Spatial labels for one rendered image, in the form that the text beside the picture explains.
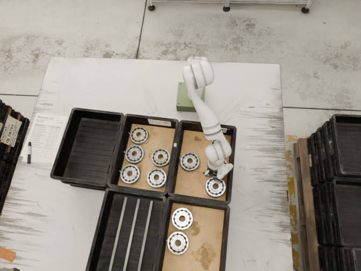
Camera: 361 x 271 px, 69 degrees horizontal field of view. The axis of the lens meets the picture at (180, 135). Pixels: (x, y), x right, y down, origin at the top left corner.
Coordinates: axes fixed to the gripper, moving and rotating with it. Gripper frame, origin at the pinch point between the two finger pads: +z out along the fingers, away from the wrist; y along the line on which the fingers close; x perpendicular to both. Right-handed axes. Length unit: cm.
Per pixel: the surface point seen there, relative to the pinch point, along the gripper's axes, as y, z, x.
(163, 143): 9.1, 2.3, -29.5
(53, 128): 51, 15, -90
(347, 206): -56, 47, 70
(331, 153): -71, 34, 40
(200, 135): -9.3, 2.3, -18.9
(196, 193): 14.6, 2.4, 2.6
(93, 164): 44, 2, -47
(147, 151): 18.4, 2.3, -31.9
